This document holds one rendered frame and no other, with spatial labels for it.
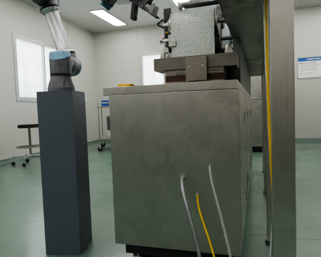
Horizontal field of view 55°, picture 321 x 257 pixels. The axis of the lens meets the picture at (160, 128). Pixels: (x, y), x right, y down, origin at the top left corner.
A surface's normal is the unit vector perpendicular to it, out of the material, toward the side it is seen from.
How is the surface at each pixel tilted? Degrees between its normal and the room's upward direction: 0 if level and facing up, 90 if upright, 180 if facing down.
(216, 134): 90
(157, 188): 90
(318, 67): 90
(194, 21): 90
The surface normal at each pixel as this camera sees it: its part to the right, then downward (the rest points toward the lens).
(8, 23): 0.95, -0.02
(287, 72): -0.30, 0.07
